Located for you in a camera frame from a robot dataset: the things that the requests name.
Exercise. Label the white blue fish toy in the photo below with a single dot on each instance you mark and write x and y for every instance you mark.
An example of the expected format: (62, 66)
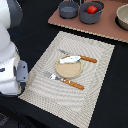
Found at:
(70, 59)

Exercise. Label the grey saucepan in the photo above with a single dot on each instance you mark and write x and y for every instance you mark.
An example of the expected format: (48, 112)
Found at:
(68, 9)

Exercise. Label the red tomato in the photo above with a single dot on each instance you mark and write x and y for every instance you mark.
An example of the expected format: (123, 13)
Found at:
(91, 9)

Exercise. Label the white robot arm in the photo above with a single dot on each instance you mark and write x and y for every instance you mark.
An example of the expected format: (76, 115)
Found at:
(13, 71)

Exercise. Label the round wooden plate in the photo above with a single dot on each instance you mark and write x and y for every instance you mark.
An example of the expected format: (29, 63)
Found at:
(69, 70)

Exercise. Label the beige woven placemat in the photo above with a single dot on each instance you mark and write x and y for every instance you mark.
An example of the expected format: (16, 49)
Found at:
(69, 103)

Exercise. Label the brown toy stove top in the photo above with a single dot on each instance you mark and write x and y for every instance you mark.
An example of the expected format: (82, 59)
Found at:
(105, 27)

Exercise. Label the beige bowl on stove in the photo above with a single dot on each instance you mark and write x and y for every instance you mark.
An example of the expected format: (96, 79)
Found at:
(122, 14)

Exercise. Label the fork with orange handle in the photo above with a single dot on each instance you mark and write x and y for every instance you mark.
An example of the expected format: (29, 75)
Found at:
(66, 81)

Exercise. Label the knife with orange handle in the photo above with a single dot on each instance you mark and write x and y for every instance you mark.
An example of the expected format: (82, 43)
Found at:
(82, 57)

